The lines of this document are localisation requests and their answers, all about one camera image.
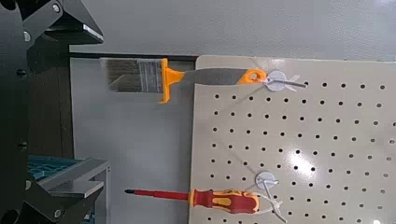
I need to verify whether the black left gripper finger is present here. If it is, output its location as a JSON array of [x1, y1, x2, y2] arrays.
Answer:
[[19, 0, 105, 74], [21, 179, 106, 224]]

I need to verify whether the grey teal plastic crate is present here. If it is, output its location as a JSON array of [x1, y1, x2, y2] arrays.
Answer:
[[27, 155, 111, 224]]

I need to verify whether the orange grey paintbrush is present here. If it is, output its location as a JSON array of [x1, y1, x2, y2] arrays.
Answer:
[[100, 57, 268, 105]]

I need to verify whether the red yellow screwdriver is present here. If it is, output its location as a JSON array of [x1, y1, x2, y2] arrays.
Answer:
[[124, 187, 261, 215]]

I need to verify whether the white plastic peg hook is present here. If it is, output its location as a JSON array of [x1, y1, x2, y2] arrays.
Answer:
[[263, 70, 307, 92], [255, 171, 279, 191]]

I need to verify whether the white zip tie loop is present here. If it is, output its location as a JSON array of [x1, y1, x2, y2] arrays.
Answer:
[[248, 189, 288, 224]]

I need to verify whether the white perforated pegboard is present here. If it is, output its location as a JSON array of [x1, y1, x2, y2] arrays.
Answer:
[[188, 55, 396, 224]]

